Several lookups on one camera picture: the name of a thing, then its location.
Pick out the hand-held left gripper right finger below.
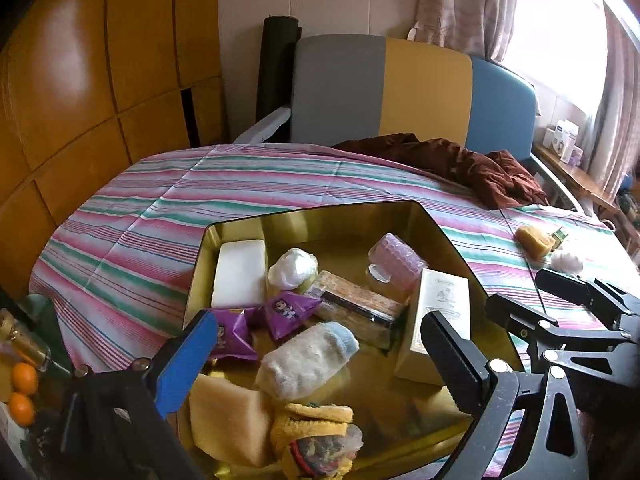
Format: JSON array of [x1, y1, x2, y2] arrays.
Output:
[[421, 310, 591, 480]]

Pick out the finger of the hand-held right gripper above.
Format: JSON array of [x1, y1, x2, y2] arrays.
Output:
[[484, 292, 631, 376], [536, 267, 640, 331]]

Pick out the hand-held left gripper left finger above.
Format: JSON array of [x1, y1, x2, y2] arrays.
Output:
[[60, 309, 219, 480]]

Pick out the white fluffy puff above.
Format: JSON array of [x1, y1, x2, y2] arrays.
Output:
[[550, 249, 583, 275]]

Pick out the purple snack packet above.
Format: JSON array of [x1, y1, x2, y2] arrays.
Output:
[[207, 308, 261, 361], [262, 292, 321, 341]]

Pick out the cream cardboard box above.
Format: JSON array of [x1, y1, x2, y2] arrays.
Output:
[[393, 267, 471, 386]]

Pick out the pale yellow sponge cloth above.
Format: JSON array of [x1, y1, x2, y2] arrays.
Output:
[[189, 372, 276, 468]]

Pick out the pink ribbed plastic container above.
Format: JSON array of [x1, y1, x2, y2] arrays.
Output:
[[368, 232, 431, 293]]

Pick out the white sock with blue toe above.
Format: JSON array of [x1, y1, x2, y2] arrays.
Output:
[[256, 321, 360, 401]]

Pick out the yellow fluffy towel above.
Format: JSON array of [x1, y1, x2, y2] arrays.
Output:
[[270, 402, 353, 478]]

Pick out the gold metal tray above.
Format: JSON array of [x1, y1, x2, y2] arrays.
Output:
[[182, 201, 526, 480]]

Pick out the clear bag with dark contents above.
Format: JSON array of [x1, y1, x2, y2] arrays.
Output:
[[282, 425, 363, 478]]

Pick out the yellow sponge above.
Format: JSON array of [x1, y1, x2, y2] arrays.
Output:
[[516, 225, 556, 260]]

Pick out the white foam block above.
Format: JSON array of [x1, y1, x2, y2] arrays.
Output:
[[211, 239, 267, 309]]

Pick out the wooden bedside table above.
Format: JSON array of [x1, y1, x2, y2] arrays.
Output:
[[532, 142, 621, 216]]

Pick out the white crumpled plastic ball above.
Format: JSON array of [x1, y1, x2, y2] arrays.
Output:
[[267, 248, 319, 291]]

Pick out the striped bedsheet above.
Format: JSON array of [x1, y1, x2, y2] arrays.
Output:
[[30, 142, 640, 478]]

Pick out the white carton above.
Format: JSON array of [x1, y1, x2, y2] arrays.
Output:
[[544, 120, 580, 161]]

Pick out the orange fruit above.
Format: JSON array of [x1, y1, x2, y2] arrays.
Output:
[[7, 392, 36, 427], [12, 362, 40, 395]]

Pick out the brown crumpled cloth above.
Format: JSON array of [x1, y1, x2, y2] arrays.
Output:
[[332, 133, 549, 209]]

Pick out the pink patterned curtain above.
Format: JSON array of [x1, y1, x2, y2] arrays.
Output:
[[585, 0, 640, 201], [410, 0, 518, 61]]

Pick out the grey yellow blue headboard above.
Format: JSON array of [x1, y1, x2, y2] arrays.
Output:
[[290, 35, 538, 161]]

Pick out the white foam piece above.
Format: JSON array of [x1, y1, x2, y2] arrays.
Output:
[[231, 106, 291, 145]]

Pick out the bright window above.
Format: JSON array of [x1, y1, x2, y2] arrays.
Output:
[[500, 0, 621, 126]]

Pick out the wooden wardrobe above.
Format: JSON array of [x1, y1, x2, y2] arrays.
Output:
[[0, 0, 231, 301]]

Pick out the black rolled mat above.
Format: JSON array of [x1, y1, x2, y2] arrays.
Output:
[[256, 15, 303, 121]]

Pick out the grey bed rail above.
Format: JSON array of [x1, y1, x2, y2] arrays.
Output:
[[530, 152, 596, 216]]

